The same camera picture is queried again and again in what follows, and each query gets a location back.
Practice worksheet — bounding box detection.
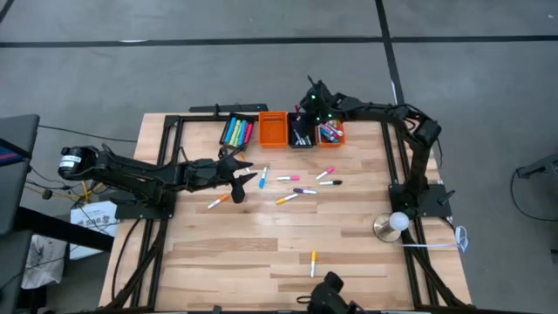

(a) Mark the black power strip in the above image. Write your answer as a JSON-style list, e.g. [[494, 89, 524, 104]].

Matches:
[[188, 103, 270, 113]]

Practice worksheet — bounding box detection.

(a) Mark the long black floor cable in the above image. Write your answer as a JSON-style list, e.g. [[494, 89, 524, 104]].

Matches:
[[37, 124, 139, 144]]

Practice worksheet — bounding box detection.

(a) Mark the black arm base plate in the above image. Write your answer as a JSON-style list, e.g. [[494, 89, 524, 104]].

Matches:
[[113, 191, 178, 221], [388, 181, 454, 219]]

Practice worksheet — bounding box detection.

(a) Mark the black tripod leg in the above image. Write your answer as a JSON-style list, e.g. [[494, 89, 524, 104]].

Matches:
[[515, 151, 558, 180]]

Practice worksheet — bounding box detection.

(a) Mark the black cable bundle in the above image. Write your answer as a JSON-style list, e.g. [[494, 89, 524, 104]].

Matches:
[[24, 163, 84, 210]]

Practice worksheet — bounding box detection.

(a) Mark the curved black floor cable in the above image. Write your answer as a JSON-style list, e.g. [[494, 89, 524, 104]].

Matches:
[[509, 167, 558, 222]]

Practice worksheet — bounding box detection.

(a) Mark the orange plastic mesh basket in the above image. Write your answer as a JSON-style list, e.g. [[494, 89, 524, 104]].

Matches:
[[258, 111, 289, 148], [314, 119, 346, 148]]

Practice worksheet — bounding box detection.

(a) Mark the black camera device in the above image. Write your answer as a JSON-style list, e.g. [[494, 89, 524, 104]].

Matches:
[[296, 270, 363, 314]]

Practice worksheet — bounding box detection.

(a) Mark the white bulb on brass base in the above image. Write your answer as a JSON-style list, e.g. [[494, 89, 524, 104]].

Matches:
[[372, 211, 411, 243]]

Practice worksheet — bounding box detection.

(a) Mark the pink highlighter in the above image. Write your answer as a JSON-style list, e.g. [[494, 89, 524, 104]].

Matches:
[[242, 123, 255, 150]]

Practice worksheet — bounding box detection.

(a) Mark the dark grey desk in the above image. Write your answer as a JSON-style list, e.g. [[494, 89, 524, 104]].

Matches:
[[0, 113, 41, 236]]

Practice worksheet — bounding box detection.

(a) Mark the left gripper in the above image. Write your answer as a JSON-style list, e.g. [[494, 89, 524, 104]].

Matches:
[[187, 147, 259, 204]]

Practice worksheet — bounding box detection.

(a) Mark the black metal bar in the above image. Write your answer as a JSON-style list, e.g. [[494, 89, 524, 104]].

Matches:
[[15, 205, 115, 253]]

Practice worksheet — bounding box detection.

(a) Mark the white cable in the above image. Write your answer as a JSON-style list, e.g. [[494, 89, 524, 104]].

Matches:
[[394, 224, 470, 254]]

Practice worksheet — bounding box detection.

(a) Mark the black plastic mesh basket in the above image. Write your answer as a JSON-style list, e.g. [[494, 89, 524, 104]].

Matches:
[[287, 112, 316, 149], [222, 112, 257, 153]]

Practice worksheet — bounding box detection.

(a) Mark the yellow floor cable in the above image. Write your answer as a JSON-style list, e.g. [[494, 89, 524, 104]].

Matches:
[[80, 179, 106, 205]]

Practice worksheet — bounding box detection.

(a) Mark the white crumpled paper bag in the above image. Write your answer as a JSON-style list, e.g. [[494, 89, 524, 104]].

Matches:
[[20, 234, 69, 290]]

